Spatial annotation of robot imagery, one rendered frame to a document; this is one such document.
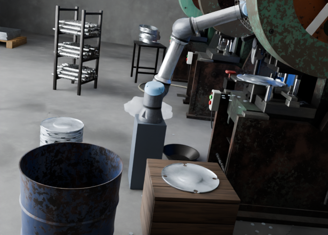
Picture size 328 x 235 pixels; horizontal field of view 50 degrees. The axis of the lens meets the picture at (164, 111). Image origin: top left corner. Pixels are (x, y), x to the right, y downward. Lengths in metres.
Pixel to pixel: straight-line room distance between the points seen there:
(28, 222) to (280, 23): 1.36
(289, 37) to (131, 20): 7.15
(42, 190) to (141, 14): 7.52
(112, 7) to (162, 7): 1.18
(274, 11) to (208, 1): 1.79
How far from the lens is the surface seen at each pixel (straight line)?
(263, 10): 1.66
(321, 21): 1.79
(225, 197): 1.68
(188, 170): 1.82
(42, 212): 1.43
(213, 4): 3.43
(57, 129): 2.47
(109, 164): 1.66
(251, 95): 2.17
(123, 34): 8.71
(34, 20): 9.06
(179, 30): 2.03
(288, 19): 1.70
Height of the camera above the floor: 1.17
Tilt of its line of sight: 18 degrees down
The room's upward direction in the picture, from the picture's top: 8 degrees clockwise
